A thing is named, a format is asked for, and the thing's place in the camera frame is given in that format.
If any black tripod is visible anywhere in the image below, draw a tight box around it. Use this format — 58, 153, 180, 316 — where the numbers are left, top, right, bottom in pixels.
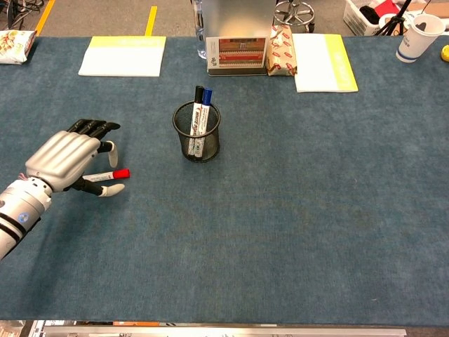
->
377, 0, 415, 37

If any red brown picture card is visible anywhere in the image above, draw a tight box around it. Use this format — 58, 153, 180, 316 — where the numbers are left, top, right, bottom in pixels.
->
206, 36, 269, 70

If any gold red printed snack pack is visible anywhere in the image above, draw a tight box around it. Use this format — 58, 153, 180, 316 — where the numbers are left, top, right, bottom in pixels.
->
266, 23, 298, 77

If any black mesh pen cup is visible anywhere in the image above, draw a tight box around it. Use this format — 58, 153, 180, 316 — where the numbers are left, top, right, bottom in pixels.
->
172, 100, 222, 163

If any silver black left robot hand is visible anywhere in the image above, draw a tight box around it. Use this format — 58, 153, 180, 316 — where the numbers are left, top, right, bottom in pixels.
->
25, 119, 126, 197

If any blue felt table mat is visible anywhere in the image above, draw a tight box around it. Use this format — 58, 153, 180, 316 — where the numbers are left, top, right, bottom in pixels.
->
0, 34, 449, 327

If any blue-capped marker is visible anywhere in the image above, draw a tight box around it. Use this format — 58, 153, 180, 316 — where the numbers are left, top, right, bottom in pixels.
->
194, 87, 214, 158

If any yellow white Lexicon book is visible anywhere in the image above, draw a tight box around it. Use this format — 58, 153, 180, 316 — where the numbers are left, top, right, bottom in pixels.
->
290, 33, 359, 94

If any white blue paper cup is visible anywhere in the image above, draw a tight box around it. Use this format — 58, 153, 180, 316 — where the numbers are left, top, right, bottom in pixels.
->
396, 13, 446, 64

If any chrome stool base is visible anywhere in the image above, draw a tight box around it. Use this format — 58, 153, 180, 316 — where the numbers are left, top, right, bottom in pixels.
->
273, 0, 316, 33

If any red-capped white marker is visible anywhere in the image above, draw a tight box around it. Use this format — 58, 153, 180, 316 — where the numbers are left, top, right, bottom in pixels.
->
83, 168, 131, 182

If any white plastic basket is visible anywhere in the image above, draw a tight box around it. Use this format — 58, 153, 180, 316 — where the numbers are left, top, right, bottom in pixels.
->
342, 0, 411, 37

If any black-capped marker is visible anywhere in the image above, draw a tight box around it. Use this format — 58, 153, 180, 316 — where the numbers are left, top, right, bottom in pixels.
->
187, 85, 205, 157

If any clear plastic water bottle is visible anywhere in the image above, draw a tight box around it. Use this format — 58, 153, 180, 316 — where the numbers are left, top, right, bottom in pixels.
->
192, 0, 208, 60

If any white printed snack bag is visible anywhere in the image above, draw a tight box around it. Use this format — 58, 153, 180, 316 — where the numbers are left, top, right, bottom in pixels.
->
0, 29, 38, 65

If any yellow white plain book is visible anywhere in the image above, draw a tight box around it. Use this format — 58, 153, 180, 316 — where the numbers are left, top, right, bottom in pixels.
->
77, 35, 168, 78

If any black cable bundle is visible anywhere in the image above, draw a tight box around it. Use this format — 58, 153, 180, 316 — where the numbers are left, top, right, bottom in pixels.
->
0, 0, 45, 31

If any aluminium profile rail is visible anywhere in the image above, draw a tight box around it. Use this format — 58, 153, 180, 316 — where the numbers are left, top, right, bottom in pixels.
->
41, 324, 408, 337

